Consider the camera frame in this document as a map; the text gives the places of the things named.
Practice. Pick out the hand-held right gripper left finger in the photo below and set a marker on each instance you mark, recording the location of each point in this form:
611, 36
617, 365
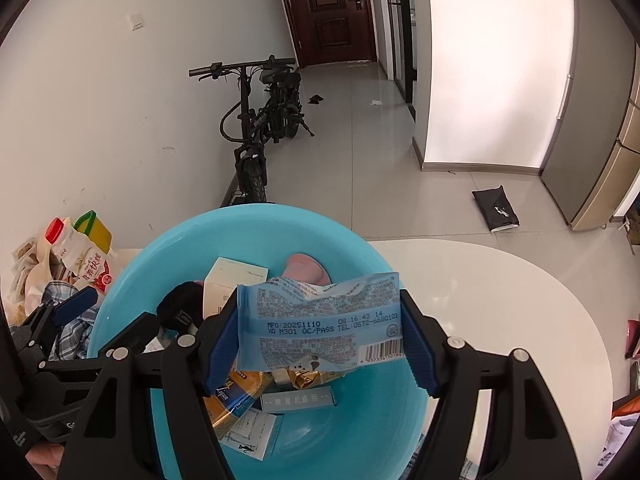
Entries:
220, 347

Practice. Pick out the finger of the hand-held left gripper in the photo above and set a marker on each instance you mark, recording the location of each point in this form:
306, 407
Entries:
75, 305
135, 330

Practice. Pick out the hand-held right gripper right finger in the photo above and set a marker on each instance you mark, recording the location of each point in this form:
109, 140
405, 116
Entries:
419, 350

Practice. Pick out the blue snack packet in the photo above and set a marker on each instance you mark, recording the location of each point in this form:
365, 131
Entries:
310, 330

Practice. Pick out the blue plastic basin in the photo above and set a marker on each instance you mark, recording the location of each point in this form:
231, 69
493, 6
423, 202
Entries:
320, 240

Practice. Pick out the white round desktop table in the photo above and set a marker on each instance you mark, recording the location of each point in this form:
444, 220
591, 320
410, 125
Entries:
500, 310

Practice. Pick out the person's left hand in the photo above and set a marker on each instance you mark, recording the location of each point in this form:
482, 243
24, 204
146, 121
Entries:
46, 460

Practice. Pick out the blue plaid cloth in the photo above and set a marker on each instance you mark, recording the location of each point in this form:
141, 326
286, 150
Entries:
67, 332

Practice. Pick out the milk bottle with red cap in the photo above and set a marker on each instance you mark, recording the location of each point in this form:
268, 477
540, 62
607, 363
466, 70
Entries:
82, 260

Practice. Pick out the yellow and blue packet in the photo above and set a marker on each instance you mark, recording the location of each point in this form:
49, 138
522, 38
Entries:
235, 395

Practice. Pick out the black cloth pouch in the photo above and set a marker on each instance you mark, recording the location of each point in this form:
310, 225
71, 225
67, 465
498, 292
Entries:
180, 302

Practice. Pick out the white plastic bag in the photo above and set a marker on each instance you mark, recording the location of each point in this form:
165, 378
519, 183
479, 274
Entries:
30, 270

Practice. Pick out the white cardboard box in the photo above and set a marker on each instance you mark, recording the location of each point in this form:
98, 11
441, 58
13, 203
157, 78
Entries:
235, 280

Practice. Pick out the white patterned card box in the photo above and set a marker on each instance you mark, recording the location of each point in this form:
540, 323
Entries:
250, 432

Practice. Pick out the gold foil wrapper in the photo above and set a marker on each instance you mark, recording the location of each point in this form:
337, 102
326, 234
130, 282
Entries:
306, 379

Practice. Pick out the grey flat box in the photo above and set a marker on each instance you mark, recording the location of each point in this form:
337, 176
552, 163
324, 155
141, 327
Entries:
300, 399

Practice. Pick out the pink rounded object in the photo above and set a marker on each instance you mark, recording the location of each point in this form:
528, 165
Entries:
307, 270

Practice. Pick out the black bag on floor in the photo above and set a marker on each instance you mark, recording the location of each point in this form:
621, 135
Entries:
495, 207

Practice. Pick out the red packet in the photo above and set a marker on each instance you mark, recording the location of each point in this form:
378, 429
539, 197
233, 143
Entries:
633, 337

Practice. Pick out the white printed bag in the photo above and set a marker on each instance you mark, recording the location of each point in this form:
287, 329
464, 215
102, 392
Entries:
617, 440

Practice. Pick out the black electric bicycle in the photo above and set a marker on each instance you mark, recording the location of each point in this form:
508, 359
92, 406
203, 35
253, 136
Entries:
260, 120

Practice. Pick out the small black floor item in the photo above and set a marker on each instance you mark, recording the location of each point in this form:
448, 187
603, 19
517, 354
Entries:
315, 99

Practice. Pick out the grey and gold refrigerator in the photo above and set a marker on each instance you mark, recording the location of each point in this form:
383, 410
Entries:
585, 110

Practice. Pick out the black framed glass door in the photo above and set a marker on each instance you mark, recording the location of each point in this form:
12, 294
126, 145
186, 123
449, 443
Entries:
400, 15

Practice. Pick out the dark brown entrance door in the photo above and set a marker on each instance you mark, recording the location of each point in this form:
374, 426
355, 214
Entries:
330, 10

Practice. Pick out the white wall switch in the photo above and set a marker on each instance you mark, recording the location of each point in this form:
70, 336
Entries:
135, 21

